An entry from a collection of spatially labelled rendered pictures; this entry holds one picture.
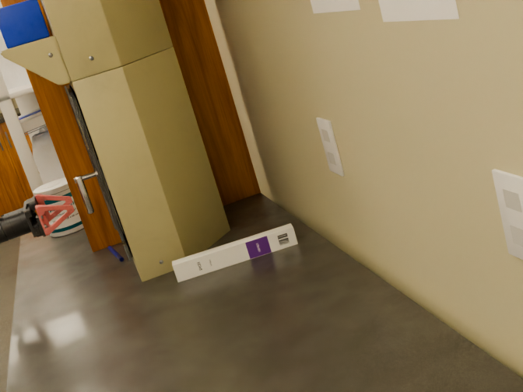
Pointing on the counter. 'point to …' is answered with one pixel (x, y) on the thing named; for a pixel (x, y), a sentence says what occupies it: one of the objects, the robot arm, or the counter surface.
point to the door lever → (85, 190)
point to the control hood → (40, 59)
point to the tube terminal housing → (141, 127)
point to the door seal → (97, 159)
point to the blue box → (22, 23)
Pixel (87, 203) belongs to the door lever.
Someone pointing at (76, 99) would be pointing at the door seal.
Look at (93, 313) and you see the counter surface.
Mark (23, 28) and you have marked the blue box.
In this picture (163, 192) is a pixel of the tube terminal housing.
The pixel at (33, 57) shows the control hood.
